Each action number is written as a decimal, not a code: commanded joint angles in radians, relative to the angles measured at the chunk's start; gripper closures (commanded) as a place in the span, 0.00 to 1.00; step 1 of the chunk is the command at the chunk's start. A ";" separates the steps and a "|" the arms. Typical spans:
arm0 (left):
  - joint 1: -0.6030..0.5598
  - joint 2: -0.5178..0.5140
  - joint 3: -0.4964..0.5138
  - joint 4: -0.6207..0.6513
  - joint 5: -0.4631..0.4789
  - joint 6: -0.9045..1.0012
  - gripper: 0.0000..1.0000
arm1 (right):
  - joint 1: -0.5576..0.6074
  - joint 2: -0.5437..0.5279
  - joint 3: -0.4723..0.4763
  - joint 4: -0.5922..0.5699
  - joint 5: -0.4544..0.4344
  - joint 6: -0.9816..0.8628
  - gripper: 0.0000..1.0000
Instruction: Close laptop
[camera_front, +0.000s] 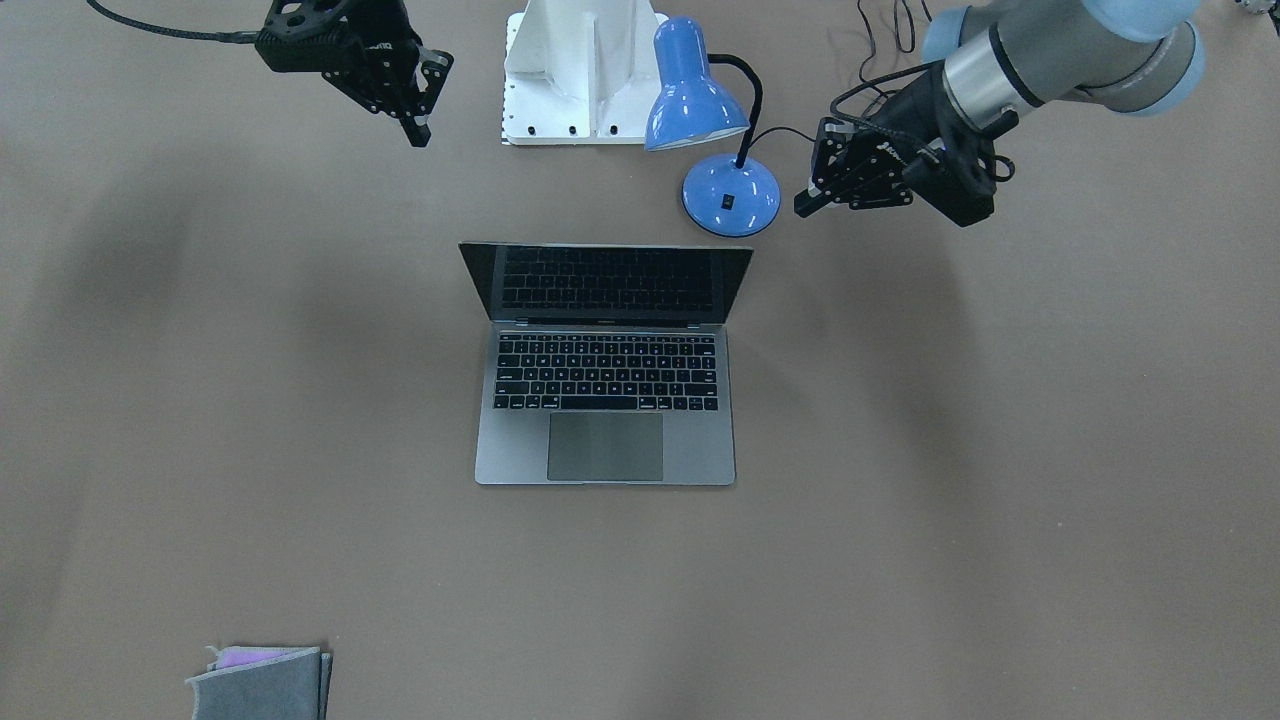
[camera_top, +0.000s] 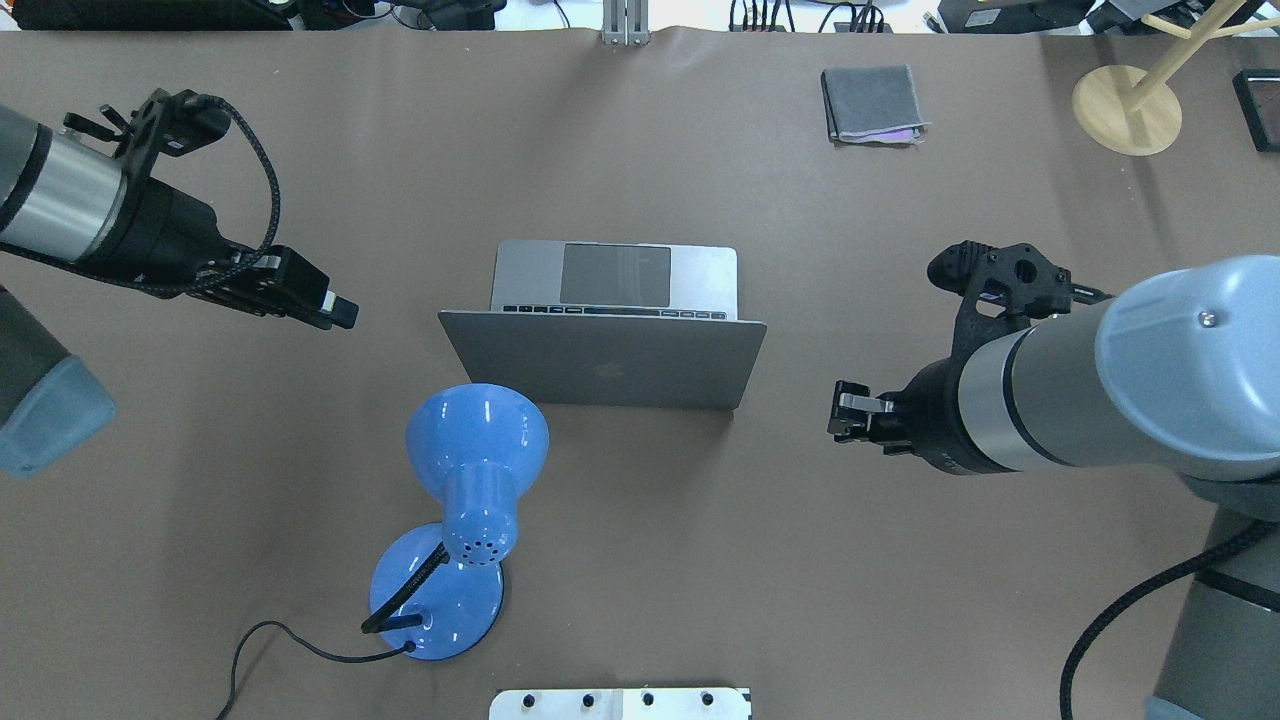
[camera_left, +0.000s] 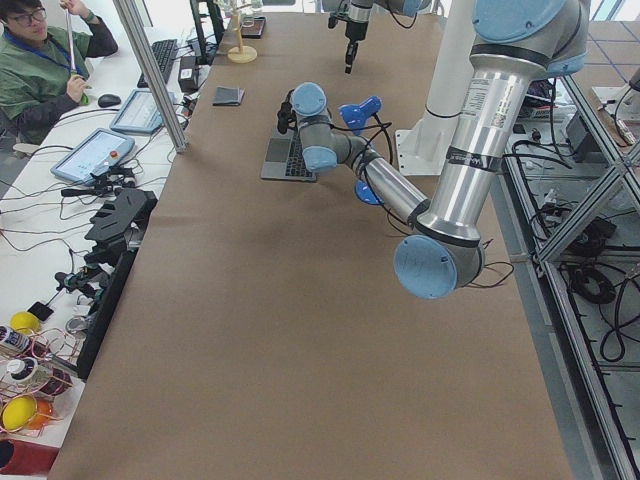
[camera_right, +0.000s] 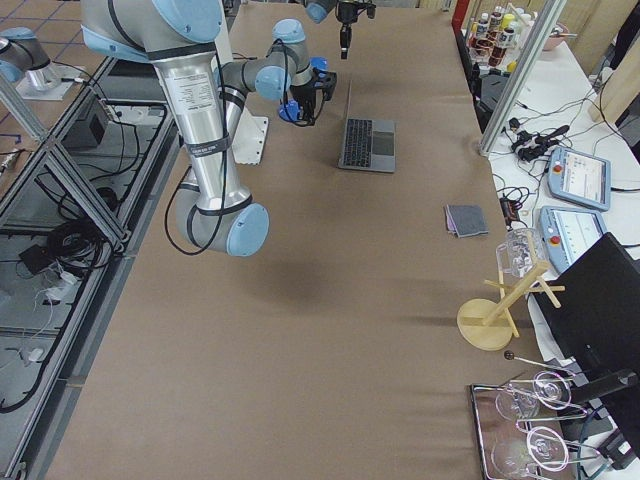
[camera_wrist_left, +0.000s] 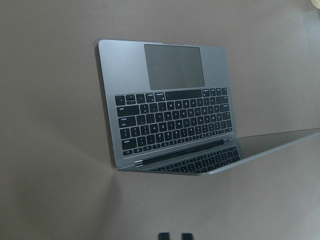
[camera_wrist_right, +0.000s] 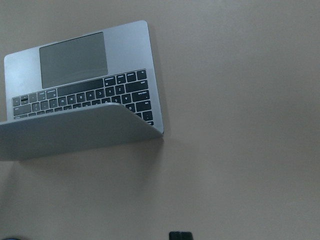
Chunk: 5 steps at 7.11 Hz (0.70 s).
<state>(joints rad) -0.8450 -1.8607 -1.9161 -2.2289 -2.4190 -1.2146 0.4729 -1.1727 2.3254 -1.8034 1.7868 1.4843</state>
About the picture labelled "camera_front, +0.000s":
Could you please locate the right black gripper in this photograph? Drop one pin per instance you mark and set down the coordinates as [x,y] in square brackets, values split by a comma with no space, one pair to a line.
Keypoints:
[383,40]

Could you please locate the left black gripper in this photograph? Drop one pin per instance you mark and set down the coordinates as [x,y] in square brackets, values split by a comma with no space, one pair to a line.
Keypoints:
[905,133]

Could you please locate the grey laptop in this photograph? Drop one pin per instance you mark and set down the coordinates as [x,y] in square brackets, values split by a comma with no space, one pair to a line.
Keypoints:
[606,364]

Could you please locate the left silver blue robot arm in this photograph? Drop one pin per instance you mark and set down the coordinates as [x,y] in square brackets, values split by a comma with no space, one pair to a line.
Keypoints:
[984,69]

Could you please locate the blue desk lamp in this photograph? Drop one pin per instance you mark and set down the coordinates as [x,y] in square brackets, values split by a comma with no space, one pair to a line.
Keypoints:
[728,194]

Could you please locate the grey folded cloth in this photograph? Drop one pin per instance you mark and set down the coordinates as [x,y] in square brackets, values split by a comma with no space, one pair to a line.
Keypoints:
[255,682]

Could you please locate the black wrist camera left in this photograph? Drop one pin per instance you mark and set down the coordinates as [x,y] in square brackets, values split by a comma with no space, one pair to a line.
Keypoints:
[958,175]

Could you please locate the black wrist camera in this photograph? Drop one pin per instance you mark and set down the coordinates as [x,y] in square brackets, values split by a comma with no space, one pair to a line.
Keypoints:
[307,36]
[958,175]

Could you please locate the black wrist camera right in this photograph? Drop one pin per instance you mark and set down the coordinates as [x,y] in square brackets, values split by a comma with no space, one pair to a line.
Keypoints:
[307,36]

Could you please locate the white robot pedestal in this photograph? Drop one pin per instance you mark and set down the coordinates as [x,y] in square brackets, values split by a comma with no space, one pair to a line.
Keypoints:
[579,73]

